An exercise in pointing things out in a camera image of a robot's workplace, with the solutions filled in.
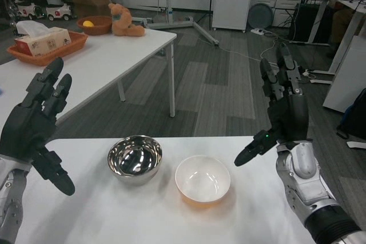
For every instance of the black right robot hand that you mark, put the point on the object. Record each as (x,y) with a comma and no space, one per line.
(288,118)

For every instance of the grey round tray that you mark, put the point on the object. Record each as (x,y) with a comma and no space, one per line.
(260,15)

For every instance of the shiny metal bowl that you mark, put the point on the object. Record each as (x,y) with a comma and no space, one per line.
(135,158)

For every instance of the white and orange bowl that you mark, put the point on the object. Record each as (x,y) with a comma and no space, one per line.
(202,179)

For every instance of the white power strip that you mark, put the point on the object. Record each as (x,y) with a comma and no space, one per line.
(258,31)

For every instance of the dark blue backpack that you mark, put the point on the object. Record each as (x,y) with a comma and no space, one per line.
(354,118)

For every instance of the white office desk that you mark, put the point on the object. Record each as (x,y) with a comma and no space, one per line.
(343,12)

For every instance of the yellow lemon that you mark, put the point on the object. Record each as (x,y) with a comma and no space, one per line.
(88,23)

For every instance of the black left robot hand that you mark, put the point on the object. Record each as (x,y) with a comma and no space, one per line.
(31,129)

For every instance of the metal stand with base legs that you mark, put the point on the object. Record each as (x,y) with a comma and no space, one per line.
(183,21)

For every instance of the white drawer unit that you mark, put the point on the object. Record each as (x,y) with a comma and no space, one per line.
(278,5)

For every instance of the round brown wicker bowl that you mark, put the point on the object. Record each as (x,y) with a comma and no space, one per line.
(98,27)

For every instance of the tissue box with tissue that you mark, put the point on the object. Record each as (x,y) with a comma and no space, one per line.
(43,39)

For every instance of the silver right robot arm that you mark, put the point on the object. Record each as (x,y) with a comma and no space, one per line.
(311,192)

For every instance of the black computer tower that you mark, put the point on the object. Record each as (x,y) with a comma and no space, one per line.
(310,24)

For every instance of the white low partition cabinet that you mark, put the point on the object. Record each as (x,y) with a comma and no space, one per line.
(347,75)

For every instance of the brown teddy bear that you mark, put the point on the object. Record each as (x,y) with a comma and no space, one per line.
(124,22)

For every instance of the orange rectangular wicker basket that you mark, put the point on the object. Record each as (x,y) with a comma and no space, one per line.
(57,51)

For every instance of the white toy ride-on car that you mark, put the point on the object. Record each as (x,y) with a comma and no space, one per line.
(58,12)
(28,10)

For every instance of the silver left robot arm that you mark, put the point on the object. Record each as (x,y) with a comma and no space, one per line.
(11,198)

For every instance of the long white table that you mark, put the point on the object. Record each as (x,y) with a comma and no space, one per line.
(94,64)

